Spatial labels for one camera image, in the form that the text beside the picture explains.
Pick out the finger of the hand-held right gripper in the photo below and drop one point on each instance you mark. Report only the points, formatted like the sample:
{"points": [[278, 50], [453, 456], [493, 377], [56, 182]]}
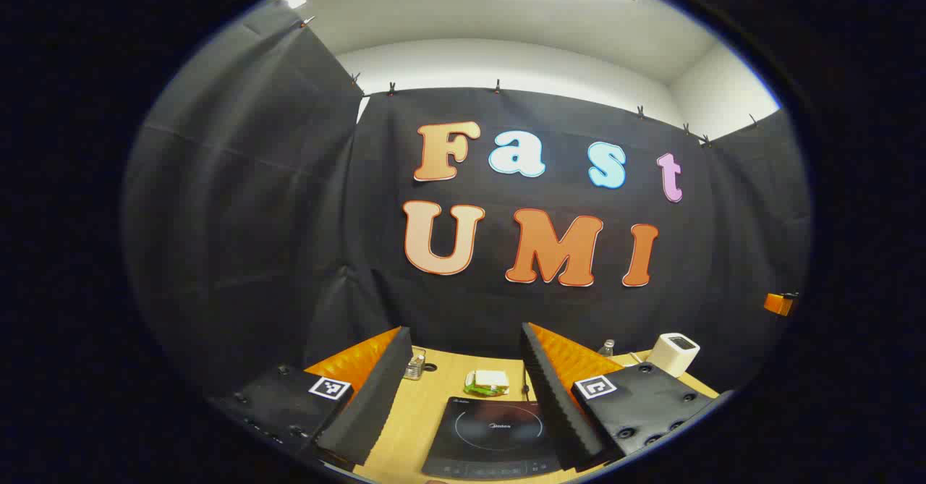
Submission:
{"points": [[778, 304]]}

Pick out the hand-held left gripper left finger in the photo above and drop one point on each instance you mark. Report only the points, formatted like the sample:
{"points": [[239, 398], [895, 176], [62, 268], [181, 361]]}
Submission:
{"points": [[369, 404]]}

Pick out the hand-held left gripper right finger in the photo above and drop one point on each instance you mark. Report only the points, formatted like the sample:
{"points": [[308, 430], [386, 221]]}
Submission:
{"points": [[553, 404]]}

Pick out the black induction cooktop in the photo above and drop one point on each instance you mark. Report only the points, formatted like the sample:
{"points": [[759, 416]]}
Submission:
{"points": [[492, 433]]}

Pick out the sandwich with lettuce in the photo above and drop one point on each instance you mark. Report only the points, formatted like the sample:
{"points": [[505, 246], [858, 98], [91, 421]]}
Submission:
{"points": [[488, 383]]}

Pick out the clear plastic water bottle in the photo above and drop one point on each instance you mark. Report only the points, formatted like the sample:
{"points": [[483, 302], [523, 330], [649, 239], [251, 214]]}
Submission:
{"points": [[606, 348]]}

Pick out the white toaster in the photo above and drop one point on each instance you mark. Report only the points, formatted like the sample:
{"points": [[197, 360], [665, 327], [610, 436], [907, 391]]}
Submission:
{"points": [[673, 354]]}

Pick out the black backdrop cloth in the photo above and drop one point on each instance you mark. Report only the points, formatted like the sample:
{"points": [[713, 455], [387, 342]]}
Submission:
{"points": [[289, 216]]}

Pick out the row of black clips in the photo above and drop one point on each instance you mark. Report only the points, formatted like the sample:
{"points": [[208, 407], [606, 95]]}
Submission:
{"points": [[497, 86]]}

